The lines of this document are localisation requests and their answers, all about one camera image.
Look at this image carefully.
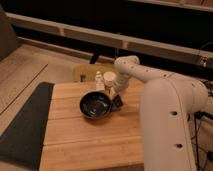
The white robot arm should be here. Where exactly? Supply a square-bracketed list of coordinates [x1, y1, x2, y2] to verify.
[114, 56, 208, 171]

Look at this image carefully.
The small clear bottle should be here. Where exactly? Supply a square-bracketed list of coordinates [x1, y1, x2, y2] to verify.
[95, 71, 105, 91]

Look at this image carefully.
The dark floor mat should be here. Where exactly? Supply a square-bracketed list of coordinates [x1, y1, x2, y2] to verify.
[0, 82, 54, 169]

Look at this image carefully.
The white cup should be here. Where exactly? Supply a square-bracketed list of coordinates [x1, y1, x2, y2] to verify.
[103, 71, 116, 93]

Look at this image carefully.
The black bowl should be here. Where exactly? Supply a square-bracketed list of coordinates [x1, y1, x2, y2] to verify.
[79, 91, 111, 119]

